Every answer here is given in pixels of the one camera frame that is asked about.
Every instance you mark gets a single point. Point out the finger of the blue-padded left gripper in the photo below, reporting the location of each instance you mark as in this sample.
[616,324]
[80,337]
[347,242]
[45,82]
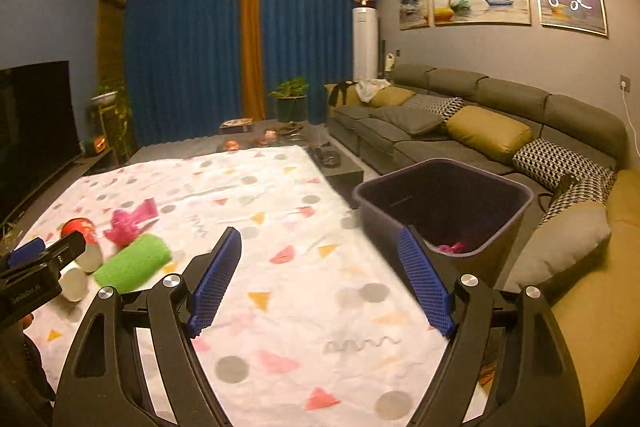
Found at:
[26,253]

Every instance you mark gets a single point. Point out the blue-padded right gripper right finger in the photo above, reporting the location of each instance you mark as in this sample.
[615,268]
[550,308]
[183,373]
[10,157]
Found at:
[434,294]

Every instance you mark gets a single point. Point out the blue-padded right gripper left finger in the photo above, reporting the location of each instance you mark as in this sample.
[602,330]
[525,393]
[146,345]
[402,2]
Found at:
[208,277]

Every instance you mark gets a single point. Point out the dark purple-rimmed trash bin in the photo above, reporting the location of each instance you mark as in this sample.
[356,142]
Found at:
[448,202]

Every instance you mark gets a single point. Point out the orange white paper cup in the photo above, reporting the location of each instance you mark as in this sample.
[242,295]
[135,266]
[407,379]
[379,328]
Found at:
[74,284]

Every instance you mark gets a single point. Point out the red paper cup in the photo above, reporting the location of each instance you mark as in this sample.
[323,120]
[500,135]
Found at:
[92,258]

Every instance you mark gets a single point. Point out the green foam net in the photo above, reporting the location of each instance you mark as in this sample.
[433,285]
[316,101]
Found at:
[135,265]

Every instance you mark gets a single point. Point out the pink plastic bag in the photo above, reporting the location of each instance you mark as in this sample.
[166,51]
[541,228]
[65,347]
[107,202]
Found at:
[127,226]

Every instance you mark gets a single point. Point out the patterned white tablecloth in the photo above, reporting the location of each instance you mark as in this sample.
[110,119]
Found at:
[314,329]

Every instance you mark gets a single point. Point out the black television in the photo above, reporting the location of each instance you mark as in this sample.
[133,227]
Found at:
[38,131]

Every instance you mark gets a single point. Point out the dark coffee table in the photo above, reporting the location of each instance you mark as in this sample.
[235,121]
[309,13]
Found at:
[342,173]

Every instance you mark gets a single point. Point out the grey fabric cushion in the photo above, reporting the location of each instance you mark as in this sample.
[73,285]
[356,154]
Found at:
[562,251]

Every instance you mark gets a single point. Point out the plant on stand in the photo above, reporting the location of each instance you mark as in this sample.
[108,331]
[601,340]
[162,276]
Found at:
[109,113]

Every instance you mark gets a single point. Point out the grey sectional sofa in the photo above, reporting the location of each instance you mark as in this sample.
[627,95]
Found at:
[599,315]

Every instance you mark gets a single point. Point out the mustard leather cushion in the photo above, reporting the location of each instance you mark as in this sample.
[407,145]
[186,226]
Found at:
[494,135]

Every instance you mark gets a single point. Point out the flat grey cushion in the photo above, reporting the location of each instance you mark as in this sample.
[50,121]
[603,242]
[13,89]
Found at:
[414,121]

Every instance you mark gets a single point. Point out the black white patterned cushion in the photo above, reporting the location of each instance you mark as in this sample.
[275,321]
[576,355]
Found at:
[547,163]

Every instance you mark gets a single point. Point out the far patterned cushion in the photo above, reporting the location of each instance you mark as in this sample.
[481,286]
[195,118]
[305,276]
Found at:
[439,105]

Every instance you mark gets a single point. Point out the far mustard cushion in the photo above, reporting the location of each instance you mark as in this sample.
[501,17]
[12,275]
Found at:
[391,96]

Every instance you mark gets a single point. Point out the houndstooth cushion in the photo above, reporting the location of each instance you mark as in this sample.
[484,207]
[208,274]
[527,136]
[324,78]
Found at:
[572,191]

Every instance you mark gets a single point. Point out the orange curtain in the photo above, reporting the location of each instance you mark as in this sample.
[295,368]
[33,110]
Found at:
[252,73]

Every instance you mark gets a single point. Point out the potted green plant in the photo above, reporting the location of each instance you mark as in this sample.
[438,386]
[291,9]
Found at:
[290,98]

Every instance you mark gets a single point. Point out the white standing air conditioner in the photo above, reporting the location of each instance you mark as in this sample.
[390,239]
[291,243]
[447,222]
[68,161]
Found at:
[364,43]

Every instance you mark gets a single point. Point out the blue curtain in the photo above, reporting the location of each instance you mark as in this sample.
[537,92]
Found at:
[183,59]

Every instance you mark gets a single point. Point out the wall socket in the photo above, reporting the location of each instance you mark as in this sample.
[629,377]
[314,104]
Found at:
[624,83]

